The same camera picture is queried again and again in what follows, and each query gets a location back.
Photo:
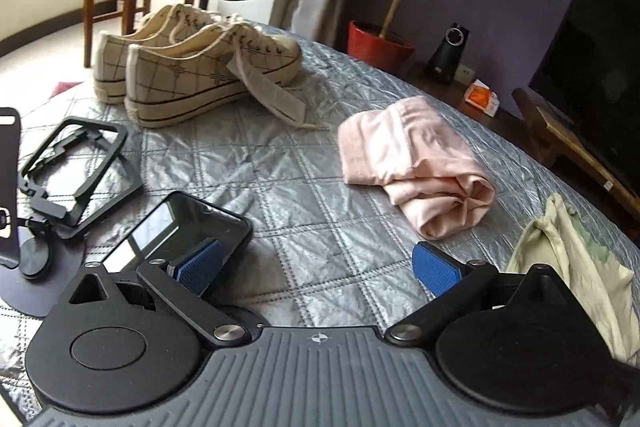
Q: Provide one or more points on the dark metal stand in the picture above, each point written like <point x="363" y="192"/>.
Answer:
<point x="10" y="187"/>

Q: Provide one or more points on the black flat television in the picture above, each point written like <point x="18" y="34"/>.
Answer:
<point x="600" y="67"/>

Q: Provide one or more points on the orange tissue box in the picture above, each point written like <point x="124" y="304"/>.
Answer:
<point x="482" y="98"/>

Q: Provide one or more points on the silver quilted bedspread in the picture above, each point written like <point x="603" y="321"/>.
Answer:
<point x="300" y="207"/>

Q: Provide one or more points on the wooden television stand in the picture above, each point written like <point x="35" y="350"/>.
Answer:
<point x="550" y="132"/>

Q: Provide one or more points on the black smartphone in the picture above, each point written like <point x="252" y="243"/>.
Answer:
<point x="200" y="222"/>

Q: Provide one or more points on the pink garment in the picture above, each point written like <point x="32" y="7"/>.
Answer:
<point x="415" y="157"/>

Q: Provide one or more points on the pale green fleece garment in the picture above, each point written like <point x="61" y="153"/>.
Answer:
<point x="575" y="267"/>

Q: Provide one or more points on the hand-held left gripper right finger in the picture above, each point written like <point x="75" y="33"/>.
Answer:
<point x="437" y="269"/>

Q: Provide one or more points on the black tabletop speaker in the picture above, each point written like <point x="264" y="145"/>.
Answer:
<point x="447" y="57"/>

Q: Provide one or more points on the white wall socket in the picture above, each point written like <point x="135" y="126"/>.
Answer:
<point x="466" y="73"/>

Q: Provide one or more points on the cream checked canvas sneaker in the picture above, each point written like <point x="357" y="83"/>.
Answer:
<point x="190" y="77"/>
<point x="115" y="57"/>

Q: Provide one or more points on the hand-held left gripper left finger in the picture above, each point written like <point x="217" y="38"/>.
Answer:
<point x="197" y="267"/>

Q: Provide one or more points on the dark red floor mat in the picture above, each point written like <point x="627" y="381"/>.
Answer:
<point x="67" y="89"/>

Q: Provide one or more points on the white paper shoe tag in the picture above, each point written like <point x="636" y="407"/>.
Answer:
<point x="270" y="94"/>

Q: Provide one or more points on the dark low wooden table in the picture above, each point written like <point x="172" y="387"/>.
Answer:
<point x="445" y="92"/>

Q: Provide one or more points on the black phone holder frame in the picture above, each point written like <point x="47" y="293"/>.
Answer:
<point x="125" y="187"/>

